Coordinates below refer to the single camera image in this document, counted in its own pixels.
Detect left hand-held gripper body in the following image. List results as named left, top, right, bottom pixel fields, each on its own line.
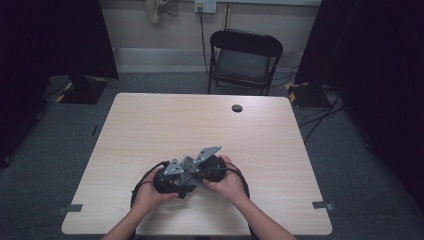
left=153, top=157, right=198, bottom=195

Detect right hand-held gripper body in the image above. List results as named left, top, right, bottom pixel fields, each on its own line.
left=194, top=145, right=228, bottom=183

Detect person's left hand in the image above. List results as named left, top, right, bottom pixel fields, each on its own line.
left=132, top=165, right=180, bottom=216

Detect person's right hand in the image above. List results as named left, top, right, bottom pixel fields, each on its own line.
left=202, top=154, right=249, bottom=206

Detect black folding chair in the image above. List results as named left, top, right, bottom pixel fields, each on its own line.
left=207, top=28, right=284, bottom=97

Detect grey tape piece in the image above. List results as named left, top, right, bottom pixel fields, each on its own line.
left=56, top=203, right=84, bottom=215
left=312, top=200, right=335, bottom=212

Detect black stand base yellow tape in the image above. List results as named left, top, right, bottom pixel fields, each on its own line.
left=41, top=74, right=109, bottom=105
left=284, top=81, right=331, bottom=109

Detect beige hanging cloth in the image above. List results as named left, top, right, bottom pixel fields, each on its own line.
left=143, top=0, right=178, bottom=24

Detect black curtain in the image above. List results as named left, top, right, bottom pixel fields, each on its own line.
left=294, top=0, right=424, bottom=214
left=0, top=0, right=120, bottom=168

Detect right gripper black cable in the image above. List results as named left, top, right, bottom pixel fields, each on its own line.
left=224, top=161, right=251, bottom=201

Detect black wall power cable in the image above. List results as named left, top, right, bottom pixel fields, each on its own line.
left=198, top=6, right=211, bottom=76

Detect black floor cables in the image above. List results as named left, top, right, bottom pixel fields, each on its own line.
left=298, top=86, right=346, bottom=144

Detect thin wall conduit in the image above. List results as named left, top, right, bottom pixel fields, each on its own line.
left=223, top=2, right=232, bottom=30

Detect white wall socket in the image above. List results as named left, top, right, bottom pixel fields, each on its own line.
left=194, top=0, right=218, bottom=14

